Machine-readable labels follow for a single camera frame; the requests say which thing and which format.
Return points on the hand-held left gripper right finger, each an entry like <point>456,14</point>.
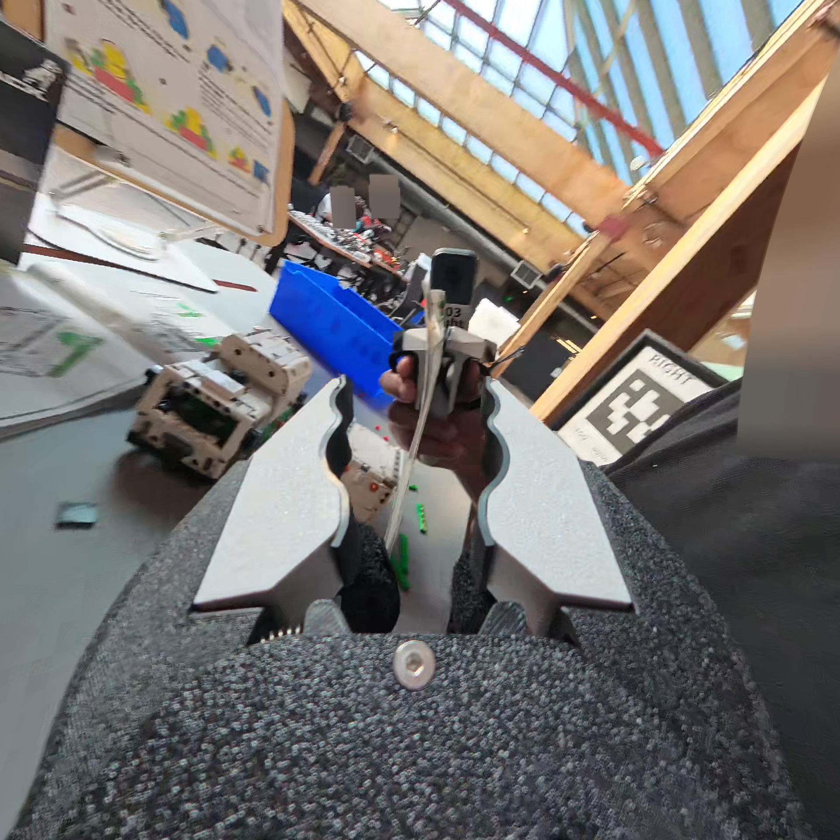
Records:
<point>548,518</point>

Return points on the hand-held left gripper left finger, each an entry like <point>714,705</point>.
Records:
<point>275,505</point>

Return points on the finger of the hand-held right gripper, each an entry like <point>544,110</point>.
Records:
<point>415,344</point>
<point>469,344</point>

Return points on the white lego instruction booklet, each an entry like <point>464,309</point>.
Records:
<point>413,433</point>

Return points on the small white lego assembly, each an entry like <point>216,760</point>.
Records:
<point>367,482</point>

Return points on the white lego truck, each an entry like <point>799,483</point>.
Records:
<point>210,400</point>

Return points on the short green lego piece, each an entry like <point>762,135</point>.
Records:
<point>421,518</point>

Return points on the long green lego piece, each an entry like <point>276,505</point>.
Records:
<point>401,561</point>

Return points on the person's right hand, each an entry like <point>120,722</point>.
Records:
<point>446,439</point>

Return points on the white storage box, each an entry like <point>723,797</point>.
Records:
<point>492,321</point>

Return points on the blue plastic bin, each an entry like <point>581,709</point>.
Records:
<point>328,321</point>

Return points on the cluttered background work table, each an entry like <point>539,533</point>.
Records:
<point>341,239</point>

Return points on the black framed marker sign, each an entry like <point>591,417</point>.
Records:
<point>26,118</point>
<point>630,407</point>

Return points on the red-brown strip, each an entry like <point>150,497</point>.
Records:
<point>235,285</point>

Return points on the person's black sweater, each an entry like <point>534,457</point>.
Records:
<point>754,558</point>

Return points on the printed paper sheet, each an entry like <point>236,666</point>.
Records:
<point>72,341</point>

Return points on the clear board stand base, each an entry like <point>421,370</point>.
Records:
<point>131,229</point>

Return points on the wooden board with instruction sheet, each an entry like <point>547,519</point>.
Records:
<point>170,98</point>

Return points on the wall air vent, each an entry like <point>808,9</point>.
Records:
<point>359,148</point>
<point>528,274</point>

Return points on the thin wooden post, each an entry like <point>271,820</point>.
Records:
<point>558,295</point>

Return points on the thick wooden post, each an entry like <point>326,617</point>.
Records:
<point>689,262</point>

